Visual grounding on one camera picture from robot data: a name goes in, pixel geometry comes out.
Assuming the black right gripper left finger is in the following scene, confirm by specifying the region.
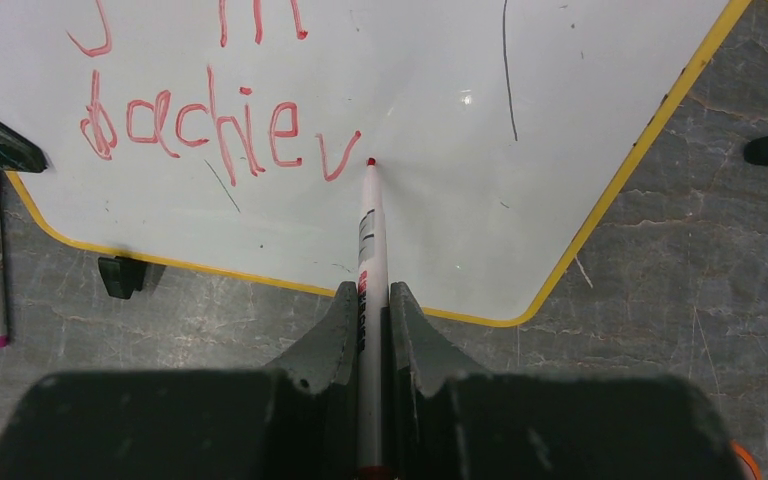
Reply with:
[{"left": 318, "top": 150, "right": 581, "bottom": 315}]
[{"left": 0, "top": 282, "right": 358, "bottom": 479}]

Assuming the red capped whiteboard marker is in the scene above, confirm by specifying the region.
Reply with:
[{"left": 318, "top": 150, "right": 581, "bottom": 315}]
[{"left": 356, "top": 158, "right": 391, "bottom": 479}]

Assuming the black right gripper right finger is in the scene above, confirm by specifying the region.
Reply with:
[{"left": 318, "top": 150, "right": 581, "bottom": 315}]
[{"left": 390, "top": 282, "right": 744, "bottom": 479}]

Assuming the orange translucent toy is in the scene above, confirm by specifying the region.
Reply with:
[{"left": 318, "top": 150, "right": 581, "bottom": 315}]
[{"left": 731, "top": 441, "right": 762, "bottom": 480}]

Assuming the white whiteboard orange frame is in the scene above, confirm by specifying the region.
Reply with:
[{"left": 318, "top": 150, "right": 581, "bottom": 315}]
[{"left": 0, "top": 1, "right": 747, "bottom": 326}]

